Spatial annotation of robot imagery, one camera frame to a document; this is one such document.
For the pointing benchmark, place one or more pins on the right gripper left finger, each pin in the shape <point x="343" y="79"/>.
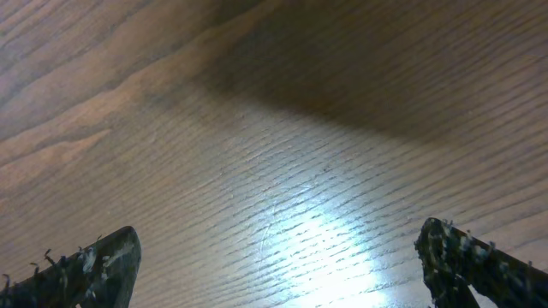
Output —
<point x="100" y="275"/>

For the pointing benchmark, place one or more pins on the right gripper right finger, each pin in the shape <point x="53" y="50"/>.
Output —
<point x="454" y="264"/>

